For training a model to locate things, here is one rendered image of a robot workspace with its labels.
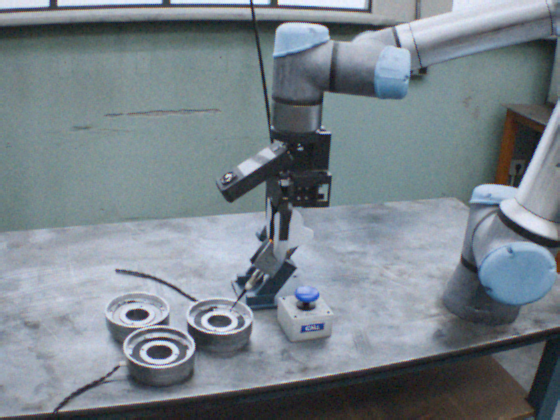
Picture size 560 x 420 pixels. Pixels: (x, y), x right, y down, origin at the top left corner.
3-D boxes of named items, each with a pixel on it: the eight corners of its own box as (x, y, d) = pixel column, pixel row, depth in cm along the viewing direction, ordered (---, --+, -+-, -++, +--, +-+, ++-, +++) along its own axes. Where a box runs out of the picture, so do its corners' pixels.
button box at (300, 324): (290, 343, 100) (293, 318, 98) (276, 319, 106) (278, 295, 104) (337, 336, 103) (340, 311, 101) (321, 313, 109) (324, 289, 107)
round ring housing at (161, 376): (183, 342, 98) (182, 321, 96) (204, 382, 89) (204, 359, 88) (118, 353, 94) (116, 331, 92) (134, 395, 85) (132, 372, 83)
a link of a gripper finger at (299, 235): (314, 267, 99) (317, 210, 96) (277, 270, 97) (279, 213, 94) (308, 259, 101) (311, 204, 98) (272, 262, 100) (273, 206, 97)
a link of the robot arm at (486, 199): (517, 245, 115) (531, 179, 110) (531, 279, 103) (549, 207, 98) (457, 238, 117) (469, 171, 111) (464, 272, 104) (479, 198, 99)
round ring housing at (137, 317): (101, 317, 102) (99, 296, 101) (160, 308, 107) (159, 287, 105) (114, 353, 94) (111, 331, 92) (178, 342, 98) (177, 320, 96)
